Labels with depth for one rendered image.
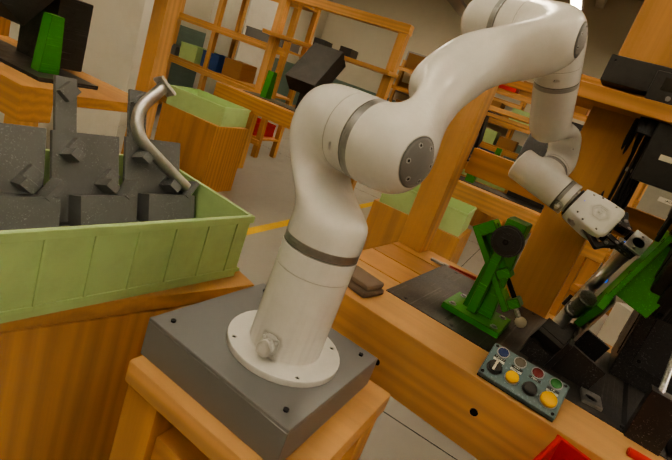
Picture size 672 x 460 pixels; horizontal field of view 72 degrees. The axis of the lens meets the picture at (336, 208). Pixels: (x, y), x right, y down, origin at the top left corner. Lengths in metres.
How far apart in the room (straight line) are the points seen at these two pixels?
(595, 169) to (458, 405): 0.79
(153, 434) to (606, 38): 11.08
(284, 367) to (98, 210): 0.61
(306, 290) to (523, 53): 0.50
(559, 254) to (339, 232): 0.97
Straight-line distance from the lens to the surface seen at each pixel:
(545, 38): 0.84
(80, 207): 1.14
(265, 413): 0.67
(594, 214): 1.23
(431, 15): 12.03
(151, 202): 1.24
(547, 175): 1.23
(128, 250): 1.00
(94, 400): 1.20
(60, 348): 1.07
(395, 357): 1.05
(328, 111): 0.66
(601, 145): 1.50
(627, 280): 1.14
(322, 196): 0.67
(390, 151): 0.59
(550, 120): 1.12
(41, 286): 0.95
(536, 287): 1.55
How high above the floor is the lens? 1.34
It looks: 15 degrees down
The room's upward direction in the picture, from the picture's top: 20 degrees clockwise
